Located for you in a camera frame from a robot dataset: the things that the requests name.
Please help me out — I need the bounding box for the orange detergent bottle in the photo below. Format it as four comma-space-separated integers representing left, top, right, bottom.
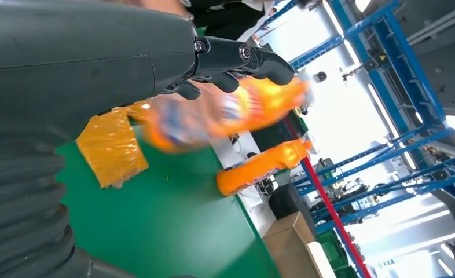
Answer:
129, 75, 313, 154
216, 138, 313, 197

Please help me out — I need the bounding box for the yellow taped cardboard sheet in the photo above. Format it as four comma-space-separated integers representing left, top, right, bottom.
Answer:
76, 103, 152, 189

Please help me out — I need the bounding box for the green table mat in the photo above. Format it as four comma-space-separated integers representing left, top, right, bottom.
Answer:
54, 27, 282, 278

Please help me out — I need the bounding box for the blue shelf rack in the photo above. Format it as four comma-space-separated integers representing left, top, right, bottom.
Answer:
250, 0, 455, 278

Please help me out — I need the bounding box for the white desk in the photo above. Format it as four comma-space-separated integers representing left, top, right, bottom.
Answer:
208, 130, 278, 239

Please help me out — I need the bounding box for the black carry case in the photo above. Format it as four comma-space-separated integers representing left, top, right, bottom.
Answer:
267, 183, 317, 239

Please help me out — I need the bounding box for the brown cardboard box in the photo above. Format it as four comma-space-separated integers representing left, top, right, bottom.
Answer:
262, 211, 337, 278

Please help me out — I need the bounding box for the red pole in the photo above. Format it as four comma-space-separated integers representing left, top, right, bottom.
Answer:
285, 119, 372, 278

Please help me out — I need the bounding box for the green plastic crate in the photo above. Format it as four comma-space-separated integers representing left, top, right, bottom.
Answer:
315, 230, 361, 278

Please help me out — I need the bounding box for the white foam sheet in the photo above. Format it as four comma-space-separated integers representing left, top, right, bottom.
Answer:
306, 242, 337, 278

